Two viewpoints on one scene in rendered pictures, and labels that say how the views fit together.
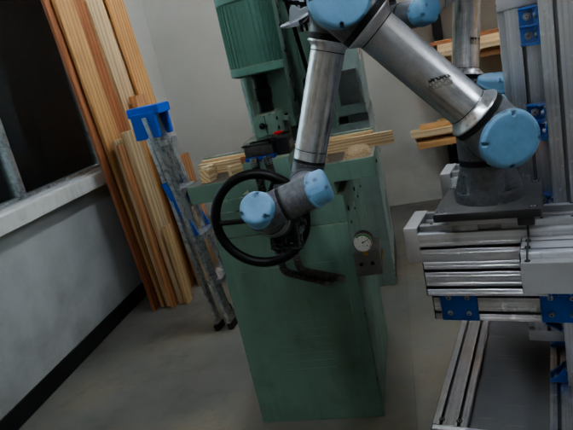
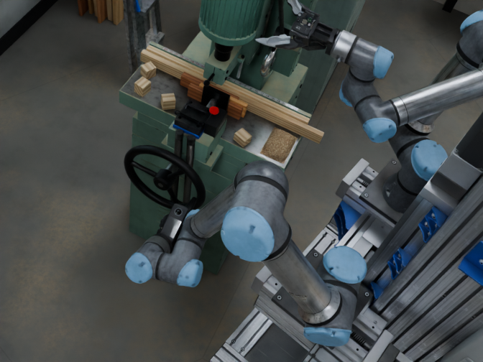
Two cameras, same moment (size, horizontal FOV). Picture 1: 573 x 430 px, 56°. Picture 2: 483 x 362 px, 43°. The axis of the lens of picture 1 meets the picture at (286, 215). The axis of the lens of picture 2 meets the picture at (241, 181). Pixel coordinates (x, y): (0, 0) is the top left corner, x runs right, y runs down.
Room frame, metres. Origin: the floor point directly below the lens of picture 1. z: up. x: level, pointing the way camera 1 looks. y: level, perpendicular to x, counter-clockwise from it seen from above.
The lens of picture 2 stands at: (0.39, -0.09, 2.42)
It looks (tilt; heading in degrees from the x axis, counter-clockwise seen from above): 55 degrees down; 356
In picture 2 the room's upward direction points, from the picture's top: 17 degrees clockwise
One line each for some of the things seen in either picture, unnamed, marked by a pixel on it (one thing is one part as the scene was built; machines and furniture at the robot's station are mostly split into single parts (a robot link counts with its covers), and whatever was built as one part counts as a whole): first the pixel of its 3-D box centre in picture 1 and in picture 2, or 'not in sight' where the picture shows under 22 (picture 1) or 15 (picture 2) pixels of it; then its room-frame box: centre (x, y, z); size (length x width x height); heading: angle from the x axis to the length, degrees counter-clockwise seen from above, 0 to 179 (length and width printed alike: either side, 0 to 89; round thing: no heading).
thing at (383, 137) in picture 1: (292, 153); (230, 95); (1.78, -0.06, 0.92); 0.67 x 0.02 x 0.04; 75
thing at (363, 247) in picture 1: (363, 243); not in sight; (1.53, -0.21, 0.65); 0.06 x 0.04 x 0.08; 75
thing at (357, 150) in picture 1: (356, 149); (279, 142); (1.64, -0.25, 0.91); 0.12 x 0.09 x 0.03; 165
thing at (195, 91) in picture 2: not in sight; (214, 101); (1.74, -0.02, 0.92); 0.19 x 0.02 x 0.05; 75
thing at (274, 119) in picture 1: (271, 124); (223, 62); (1.82, -0.02, 1.03); 0.14 x 0.07 x 0.09; 165
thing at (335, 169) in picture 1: (281, 177); (207, 123); (1.69, -0.01, 0.87); 0.61 x 0.30 x 0.06; 75
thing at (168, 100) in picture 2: (235, 171); (167, 101); (1.69, 0.13, 0.92); 0.04 x 0.03 x 0.04; 115
